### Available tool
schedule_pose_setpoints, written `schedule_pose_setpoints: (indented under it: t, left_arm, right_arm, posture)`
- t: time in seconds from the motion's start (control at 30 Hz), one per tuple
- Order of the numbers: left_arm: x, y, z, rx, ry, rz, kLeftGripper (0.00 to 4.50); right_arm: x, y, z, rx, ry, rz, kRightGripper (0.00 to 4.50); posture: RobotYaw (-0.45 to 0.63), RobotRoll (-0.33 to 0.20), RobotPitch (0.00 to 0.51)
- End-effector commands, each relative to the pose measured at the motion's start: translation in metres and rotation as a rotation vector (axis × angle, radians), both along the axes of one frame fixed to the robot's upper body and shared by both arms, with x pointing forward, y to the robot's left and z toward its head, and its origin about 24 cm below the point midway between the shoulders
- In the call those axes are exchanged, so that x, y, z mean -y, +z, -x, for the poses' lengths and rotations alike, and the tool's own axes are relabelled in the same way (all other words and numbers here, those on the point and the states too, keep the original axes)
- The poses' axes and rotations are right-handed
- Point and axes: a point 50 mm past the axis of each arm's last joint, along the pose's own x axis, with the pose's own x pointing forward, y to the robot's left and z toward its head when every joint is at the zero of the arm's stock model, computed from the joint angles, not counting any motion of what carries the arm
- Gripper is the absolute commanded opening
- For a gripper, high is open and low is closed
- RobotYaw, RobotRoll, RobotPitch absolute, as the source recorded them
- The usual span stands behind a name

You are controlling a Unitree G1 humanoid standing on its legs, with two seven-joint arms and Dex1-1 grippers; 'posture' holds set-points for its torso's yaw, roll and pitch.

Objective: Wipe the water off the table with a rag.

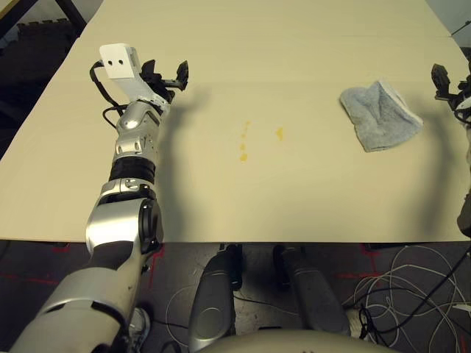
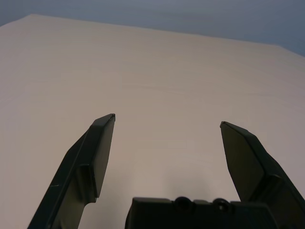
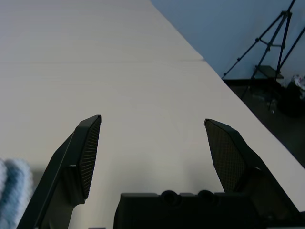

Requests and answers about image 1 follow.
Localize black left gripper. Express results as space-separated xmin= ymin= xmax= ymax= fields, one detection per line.
xmin=141 ymin=60 xmax=190 ymax=103

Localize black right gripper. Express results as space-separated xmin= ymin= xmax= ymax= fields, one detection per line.
xmin=431 ymin=63 xmax=471 ymax=108

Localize grey-blue terry rag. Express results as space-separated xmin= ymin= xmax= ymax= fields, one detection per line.
xmin=339 ymin=78 xmax=424 ymax=154

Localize yellow liquid droplet trail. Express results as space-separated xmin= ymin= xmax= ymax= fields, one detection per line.
xmin=238 ymin=120 xmax=253 ymax=163

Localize black foam puzzle mat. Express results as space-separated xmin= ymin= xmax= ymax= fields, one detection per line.
xmin=0 ymin=20 xmax=81 ymax=155

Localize grey robot left leg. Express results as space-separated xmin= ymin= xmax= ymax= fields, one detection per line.
xmin=189 ymin=244 xmax=244 ymax=352

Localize grey robot leg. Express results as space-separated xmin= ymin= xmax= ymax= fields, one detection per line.
xmin=272 ymin=245 xmax=350 ymax=338
xmin=189 ymin=244 xmax=244 ymax=352

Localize grey white sneaker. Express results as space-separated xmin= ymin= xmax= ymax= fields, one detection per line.
xmin=127 ymin=307 xmax=152 ymax=346

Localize grey robot right leg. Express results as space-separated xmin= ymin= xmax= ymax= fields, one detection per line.
xmin=272 ymin=245 xmax=350 ymax=338

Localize beige robot torso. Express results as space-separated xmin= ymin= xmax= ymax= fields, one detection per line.
xmin=209 ymin=329 xmax=398 ymax=353

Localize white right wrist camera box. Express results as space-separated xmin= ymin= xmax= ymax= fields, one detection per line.
xmin=455 ymin=98 xmax=471 ymax=124

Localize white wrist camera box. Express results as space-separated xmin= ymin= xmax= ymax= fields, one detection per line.
xmin=455 ymin=98 xmax=471 ymax=124
xmin=99 ymin=43 xmax=174 ymax=111

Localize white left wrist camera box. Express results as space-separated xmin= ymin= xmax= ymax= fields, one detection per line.
xmin=99 ymin=43 xmax=174 ymax=111

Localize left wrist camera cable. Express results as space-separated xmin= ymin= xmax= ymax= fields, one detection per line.
xmin=89 ymin=60 xmax=130 ymax=129

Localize black metal frame bar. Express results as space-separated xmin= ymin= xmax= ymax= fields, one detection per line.
xmin=54 ymin=0 xmax=89 ymax=32
xmin=0 ymin=0 xmax=43 ymax=30

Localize tangled white floor cables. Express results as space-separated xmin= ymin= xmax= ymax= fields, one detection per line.
xmin=341 ymin=245 xmax=471 ymax=349

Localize thin white cable loop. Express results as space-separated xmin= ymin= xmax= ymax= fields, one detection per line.
xmin=164 ymin=285 xmax=202 ymax=332

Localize thin black floor cable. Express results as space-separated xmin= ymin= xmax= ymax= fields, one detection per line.
xmin=235 ymin=293 xmax=306 ymax=310

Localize thick black floor cable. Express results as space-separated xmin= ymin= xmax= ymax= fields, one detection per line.
xmin=357 ymin=252 xmax=471 ymax=347

